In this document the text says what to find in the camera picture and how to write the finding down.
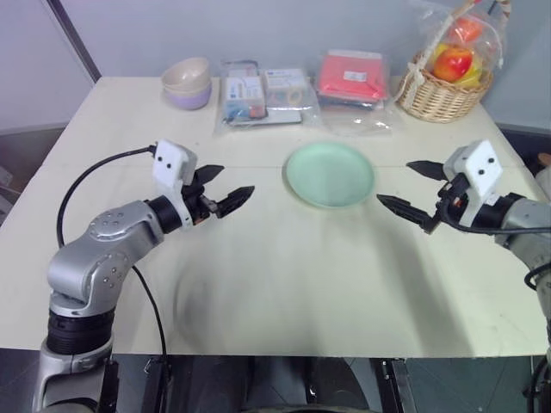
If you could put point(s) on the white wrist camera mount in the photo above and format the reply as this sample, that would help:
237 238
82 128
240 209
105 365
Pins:
482 165
171 160

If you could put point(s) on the light green round plate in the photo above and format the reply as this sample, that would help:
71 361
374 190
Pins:
329 174

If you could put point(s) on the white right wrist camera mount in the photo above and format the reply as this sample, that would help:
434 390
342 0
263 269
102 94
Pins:
482 165

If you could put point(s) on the red yellow apple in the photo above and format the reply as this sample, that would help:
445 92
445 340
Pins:
452 62

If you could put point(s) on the black metal table bracket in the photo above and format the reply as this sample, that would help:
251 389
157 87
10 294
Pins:
157 383
392 383

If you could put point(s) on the bagged colourful rings pack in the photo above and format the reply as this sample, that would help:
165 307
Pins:
286 90

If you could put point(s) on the red object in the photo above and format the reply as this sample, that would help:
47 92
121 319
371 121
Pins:
467 28

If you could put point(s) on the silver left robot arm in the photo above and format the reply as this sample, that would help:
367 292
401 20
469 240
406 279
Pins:
107 241

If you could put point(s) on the beige bowl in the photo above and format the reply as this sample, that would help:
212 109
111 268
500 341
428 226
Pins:
187 73

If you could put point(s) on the clear empty plastic bag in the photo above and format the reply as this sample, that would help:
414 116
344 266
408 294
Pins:
357 122

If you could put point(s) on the bagged red cloth pack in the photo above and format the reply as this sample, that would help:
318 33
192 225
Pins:
351 75

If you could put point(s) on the woven wicker basket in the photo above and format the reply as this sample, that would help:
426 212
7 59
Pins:
439 101

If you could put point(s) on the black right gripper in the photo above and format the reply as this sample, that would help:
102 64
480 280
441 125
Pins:
454 198

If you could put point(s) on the clear bag of small boxes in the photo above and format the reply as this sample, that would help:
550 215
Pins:
243 92

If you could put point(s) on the grey metal wall post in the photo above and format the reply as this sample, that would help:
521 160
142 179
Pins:
79 41

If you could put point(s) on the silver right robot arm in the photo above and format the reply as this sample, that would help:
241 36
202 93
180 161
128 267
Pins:
527 219

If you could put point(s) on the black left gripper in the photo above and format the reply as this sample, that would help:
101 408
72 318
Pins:
199 202

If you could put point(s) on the purple bowl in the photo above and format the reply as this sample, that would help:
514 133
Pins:
189 99

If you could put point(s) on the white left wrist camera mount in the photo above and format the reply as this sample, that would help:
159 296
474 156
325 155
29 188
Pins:
171 160

